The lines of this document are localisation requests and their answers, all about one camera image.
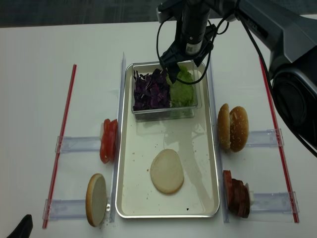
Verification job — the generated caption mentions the green lettuce pile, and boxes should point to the green lettuce pile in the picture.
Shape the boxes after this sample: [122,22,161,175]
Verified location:
[166,66,194,107]

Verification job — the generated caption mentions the red strip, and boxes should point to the red strip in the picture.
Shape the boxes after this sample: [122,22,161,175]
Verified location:
[42,64,77,230]
[259,58,300,223]

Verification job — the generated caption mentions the purple cabbage pieces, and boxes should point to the purple cabbage pieces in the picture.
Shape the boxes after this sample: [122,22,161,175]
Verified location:
[133,68,170,111]

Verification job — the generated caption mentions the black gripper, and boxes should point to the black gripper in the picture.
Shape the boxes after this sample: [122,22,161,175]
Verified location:
[158,0,214,84]

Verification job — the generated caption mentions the right upper clear holder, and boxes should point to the right upper clear holder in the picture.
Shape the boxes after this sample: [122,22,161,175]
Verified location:
[245,129,284,147]

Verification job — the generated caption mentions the clear plastic container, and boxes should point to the clear plastic container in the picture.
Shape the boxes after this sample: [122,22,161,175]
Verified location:
[130,62,202,121]

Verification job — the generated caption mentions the right lower clear holder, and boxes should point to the right lower clear holder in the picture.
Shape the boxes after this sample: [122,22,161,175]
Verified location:
[249,191,300,214]

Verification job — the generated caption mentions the left red strip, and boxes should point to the left red strip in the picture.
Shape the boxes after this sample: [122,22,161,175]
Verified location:
[42,64,77,230]

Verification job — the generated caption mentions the white metal tray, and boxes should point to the white metal tray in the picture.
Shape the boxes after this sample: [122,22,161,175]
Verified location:
[115,62,220,218]

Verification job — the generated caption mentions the right clear acrylic divider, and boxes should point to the right clear acrylic divider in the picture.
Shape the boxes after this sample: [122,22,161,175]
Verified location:
[207,57,230,224]

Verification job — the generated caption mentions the left upper clear holder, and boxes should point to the left upper clear holder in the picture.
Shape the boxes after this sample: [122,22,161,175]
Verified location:
[55,136,101,153]

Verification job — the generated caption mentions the flat bun slice on tray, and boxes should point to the flat bun slice on tray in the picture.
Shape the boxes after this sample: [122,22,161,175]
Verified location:
[150,149,184,194]

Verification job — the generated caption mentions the right red strip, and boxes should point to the right red strip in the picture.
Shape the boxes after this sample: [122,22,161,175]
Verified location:
[259,58,300,223]

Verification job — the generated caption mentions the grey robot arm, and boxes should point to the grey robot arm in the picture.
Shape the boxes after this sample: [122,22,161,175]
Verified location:
[157,0,317,154]

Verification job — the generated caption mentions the black cable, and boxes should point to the black cable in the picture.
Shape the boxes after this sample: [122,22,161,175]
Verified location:
[156,0,317,159]

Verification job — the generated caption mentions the left lower clear holder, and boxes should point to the left lower clear holder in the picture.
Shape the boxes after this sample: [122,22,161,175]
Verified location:
[43,199,87,221]

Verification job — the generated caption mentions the sliced meat patties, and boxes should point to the sliced meat patties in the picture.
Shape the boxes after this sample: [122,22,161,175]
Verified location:
[223,170,251,218]

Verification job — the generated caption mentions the clear holder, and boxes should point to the clear holder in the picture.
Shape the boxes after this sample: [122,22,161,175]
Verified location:
[43,199,87,221]
[249,191,300,214]
[245,129,284,147]
[55,136,101,153]

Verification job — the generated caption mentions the left clear acrylic divider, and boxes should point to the left clear acrylic divider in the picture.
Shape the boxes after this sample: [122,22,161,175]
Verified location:
[109,53,126,223]

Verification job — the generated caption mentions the upright bun bottom half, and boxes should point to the upright bun bottom half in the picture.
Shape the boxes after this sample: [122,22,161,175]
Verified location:
[85,174,107,227]

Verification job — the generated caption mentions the black object bottom left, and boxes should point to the black object bottom left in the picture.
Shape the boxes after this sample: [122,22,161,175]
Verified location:
[7,214,33,238]

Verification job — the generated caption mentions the plain bun half right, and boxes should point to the plain bun half right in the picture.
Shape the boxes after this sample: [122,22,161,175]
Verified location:
[217,103,230,150]

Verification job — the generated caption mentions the red tomato slices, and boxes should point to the red tomato slices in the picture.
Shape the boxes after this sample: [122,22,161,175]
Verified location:
[100,119,118,164]

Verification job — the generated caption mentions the clear acrylic divider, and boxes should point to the clear acrylic divider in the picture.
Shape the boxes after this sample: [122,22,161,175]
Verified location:
[109,53,126,223]
[207,57,230,224]

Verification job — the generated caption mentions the sesame bun top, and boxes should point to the sesame bun top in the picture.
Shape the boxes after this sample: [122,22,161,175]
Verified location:
[229,106,249,152]

